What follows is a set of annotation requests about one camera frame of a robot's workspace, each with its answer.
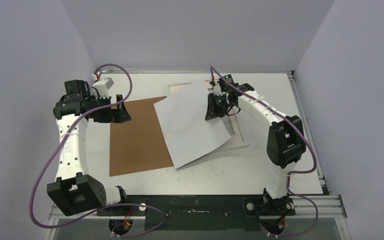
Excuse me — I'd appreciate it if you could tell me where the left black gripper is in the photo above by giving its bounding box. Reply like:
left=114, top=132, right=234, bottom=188
left=89, top=94, right=131, bottom=123

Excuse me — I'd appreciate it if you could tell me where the white picture frame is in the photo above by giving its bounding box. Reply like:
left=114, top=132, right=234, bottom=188
left=164, top=81, right=250, bottom=154

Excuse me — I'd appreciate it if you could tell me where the landscape photo print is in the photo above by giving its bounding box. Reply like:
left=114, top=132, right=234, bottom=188
left=154, top=81, right=231, bottom=169

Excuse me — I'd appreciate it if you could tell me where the brown cardboard backing board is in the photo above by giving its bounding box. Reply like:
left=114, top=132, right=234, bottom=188
left=109, top=96, right=174, bottom=177

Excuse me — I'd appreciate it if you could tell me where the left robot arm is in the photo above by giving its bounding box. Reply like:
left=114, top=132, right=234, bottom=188
left=47, top=77, right=132, bottom=216

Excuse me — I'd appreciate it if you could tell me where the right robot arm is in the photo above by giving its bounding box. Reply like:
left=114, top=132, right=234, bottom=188
left=205, top=74, right=307, bottom=216

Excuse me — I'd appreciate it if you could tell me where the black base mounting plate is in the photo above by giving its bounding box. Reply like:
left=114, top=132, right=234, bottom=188
left=97, top=194, right=296, bottom=232

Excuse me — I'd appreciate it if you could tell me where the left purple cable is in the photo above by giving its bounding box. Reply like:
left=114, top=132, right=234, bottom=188
left=28, top=63, right=168, bottom=239

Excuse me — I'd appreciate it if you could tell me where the purple cable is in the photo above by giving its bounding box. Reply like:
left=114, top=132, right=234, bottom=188
left=209, top=65, right=319, bottom=239
left=28, top=63, right=168, bottom=239

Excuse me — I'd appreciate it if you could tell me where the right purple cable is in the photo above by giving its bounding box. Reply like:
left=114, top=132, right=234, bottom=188
left=209, top=65, right=319, bottom=239

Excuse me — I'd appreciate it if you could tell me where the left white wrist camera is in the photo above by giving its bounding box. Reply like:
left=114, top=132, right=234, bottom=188
left=92, top=77, right=114, bottom=98

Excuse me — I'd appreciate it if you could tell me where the aluminium rail front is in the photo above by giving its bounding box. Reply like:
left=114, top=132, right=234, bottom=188
left=49, top=195, right=347, bottom=220

